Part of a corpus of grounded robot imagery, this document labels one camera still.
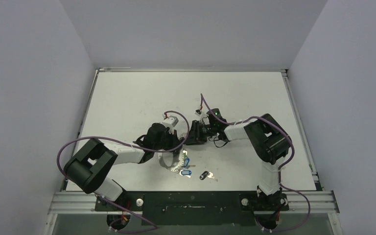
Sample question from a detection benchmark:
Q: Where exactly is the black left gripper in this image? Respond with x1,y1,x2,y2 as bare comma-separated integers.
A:
154,128,182,153

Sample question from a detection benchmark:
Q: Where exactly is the black key tag with key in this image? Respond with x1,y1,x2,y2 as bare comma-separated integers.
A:
199,171,218,182

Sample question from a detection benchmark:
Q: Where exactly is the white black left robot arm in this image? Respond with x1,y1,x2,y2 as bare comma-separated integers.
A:
60,123,185,211

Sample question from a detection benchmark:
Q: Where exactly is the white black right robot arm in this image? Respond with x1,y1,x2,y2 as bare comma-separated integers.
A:
185,108,291,210

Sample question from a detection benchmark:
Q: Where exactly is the blue key tag plain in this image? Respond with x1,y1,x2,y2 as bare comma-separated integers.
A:
183,158,195,169

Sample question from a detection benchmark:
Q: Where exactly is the blue key tag white label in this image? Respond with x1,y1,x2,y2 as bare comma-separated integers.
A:
179,169,192,178

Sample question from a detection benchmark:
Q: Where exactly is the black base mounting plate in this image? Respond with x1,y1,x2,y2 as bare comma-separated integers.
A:
97,191,289,228

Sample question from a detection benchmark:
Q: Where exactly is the aluminium table frame rail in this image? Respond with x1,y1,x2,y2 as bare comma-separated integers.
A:
48,191,340,214

